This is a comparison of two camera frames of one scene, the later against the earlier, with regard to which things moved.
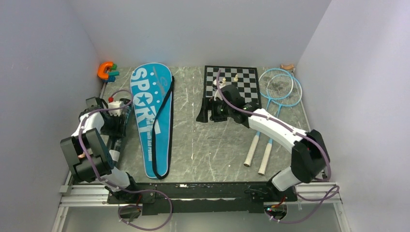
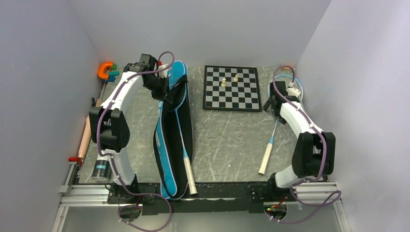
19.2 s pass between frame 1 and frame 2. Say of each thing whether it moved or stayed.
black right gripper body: moved
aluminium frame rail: stayed
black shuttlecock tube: moved
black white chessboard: stayed
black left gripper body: moved
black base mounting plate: stayed
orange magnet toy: stayed
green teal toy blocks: stayed
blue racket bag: moved
